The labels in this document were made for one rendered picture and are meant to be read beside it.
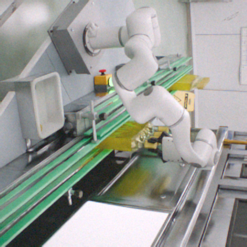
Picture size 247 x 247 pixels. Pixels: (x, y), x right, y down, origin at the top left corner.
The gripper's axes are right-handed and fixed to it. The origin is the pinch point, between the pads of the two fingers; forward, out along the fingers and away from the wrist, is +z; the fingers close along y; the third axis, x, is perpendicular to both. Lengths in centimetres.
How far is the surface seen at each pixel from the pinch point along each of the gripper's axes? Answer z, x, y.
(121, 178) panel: 9.1, 10.7, -12.9
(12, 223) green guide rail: 7, 66, -4
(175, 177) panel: -9.9, -1.0, -12.9
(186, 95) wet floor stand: 150, -306, -61
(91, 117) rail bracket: 15.7, 17.6, 14.6
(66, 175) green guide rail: 16.3, 33.4, -3.7
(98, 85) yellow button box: 43.4, -17.2, 17.8
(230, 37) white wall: 176, -560, 6
